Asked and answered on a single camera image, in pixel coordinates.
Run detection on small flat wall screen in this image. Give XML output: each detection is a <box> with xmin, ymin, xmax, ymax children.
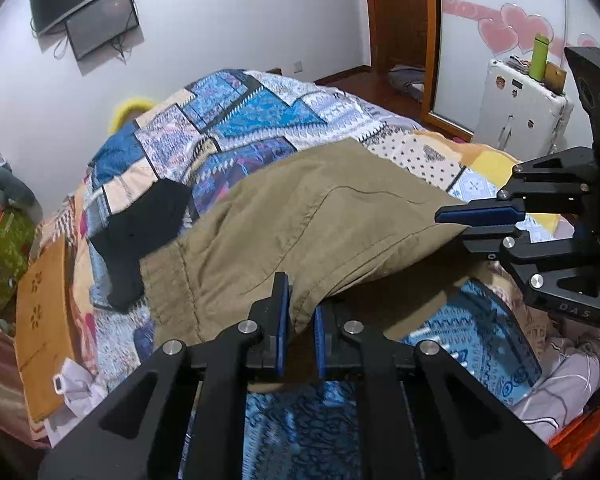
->
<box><xmin>65</xmin><ymin>0</ymin><xmax>141</xmax><ymax>61</ymax></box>

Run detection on grey bag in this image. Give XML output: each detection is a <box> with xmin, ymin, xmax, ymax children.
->
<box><xmin>387</xmin><ymin>65</ymin><xmax>426</xmax><ymax>103</ymax></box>

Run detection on green patterned bag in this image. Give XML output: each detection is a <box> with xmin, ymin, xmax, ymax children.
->
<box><xmin>0</xmin><ymin>210</ymin><xmax>36</xmax><ymax>311</ymax></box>

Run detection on yellow round cushion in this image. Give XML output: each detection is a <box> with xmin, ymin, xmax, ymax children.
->
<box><xmin>108</xmin><ymin>98</ymin><xmax>157</xmax><ymax>136</ymax></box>

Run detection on white suitcase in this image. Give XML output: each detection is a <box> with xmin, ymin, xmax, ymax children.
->
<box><xmin>477</xmin><ymin>58</ymin><xmax>575</xmax><ymax>160</ymax></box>

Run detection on orange flower-print cushion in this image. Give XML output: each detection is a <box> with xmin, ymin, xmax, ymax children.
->
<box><xmin>15</xmin><ymin>235</ymin><xmax>76</xmax><ymax>423</ymax></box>

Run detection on blue patchwork quilt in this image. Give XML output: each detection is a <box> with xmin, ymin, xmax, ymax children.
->
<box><xmin>72</xmin><ymin>68</ymin><xmax>563</xmax><ymax>480</ymax></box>

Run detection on wooden door frame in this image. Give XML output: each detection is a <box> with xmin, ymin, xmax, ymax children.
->
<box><xmin>362</xmin><ymin>0</ymin><xmax>476</xmax><ymax>142</ymax></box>

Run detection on white cloth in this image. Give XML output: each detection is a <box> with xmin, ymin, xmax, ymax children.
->
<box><xmin>44</xmin><ymin>357</ymin><xmax>108</xmax><ymax>448</ymax></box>

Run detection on black garment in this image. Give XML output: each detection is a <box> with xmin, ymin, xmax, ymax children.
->
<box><xmin>89</xmin><ymin>179</ymin><xmax>193</xmax><ymax>311</ymax></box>

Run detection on green bottle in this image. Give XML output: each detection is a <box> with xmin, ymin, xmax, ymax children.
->
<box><xmin>528</xmin><ymin>33</ymin><xmax>550</xmax><ymax>81</ymax></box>

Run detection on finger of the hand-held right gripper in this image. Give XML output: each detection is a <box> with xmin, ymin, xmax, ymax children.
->
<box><xmin>461</xmin><ymin>234</ymin><xmax>600</xmax><ymax>331</ymax></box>
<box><xmin>434</xmin><ymin>147</ymin><xmax>600</xmax><ymax>225</ymax></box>

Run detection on small wooden box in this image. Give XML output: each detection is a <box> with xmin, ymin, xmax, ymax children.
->
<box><xmin>544</xmin><ymin>61</ymin><xmax>568</xmax><ymax>96</ymax></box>

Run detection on orange cloth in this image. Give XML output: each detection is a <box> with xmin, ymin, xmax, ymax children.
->
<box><xmin>547</xmin><ymin>402</ymin><xmax>600</xmax><ymax>468</ymax></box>

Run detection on black screen cables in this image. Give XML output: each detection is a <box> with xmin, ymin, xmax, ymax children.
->
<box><xmin>30</xmin><ymin>0</ymin><xmax>143</xmax><ymax>65</ymax></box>

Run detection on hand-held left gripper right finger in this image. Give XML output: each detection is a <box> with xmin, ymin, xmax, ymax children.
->
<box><xmin>314</xmin><ymin>302</ymin><xmax>564</xmax><ymax>480</ymax></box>

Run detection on khaki pants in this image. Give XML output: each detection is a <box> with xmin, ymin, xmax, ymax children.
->
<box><xmin>139</xmin><ymin>138</ymin><xmax>503</xmax><ymax>393</ymax></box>

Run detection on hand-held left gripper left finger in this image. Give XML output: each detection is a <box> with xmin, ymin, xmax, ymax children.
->
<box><xmin>37</xmin><ymin>272</ymin><xmax>294</xmax><ymax>480</ymax></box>

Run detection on pink heart wall stickers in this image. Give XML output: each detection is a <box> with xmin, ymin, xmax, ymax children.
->
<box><xmin>442</xmin><ymin>0</ymin><xmax>600</xmax><ymax>56</ymax></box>

